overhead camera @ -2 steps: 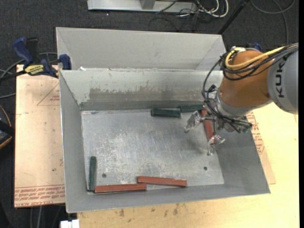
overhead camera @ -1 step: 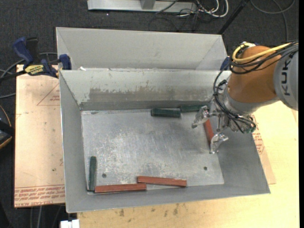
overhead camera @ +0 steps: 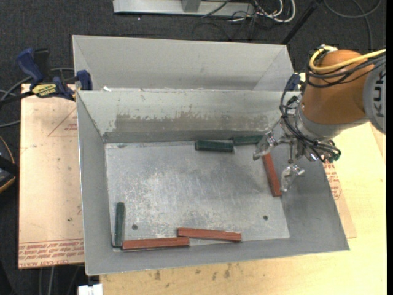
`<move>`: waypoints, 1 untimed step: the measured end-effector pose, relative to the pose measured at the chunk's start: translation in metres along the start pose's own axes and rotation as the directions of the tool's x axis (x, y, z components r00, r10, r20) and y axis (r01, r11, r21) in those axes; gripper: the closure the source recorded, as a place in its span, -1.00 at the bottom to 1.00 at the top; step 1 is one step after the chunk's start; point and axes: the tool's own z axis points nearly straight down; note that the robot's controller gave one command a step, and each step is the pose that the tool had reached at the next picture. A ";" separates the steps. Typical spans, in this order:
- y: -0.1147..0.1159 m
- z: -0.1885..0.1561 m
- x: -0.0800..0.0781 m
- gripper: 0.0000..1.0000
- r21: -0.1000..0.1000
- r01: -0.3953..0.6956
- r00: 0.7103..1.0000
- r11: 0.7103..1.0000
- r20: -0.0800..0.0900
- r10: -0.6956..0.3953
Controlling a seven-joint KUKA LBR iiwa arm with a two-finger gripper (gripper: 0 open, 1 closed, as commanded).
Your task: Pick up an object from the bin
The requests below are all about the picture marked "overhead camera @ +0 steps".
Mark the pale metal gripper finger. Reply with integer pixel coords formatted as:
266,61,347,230
252,133,277,162
280,163,306,193

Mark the red-brown flat block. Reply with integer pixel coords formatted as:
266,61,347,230
262,152,283,198
177,227,243,243
121,237,191,251

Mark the dark green flat block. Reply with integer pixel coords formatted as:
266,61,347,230
112,202,126,248
232,135,265,146
195,139,235,154

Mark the grey metal bin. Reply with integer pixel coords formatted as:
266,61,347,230
72,34,351,277

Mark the brown cardboard board, red print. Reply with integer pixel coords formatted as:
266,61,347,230
18,83,359,270

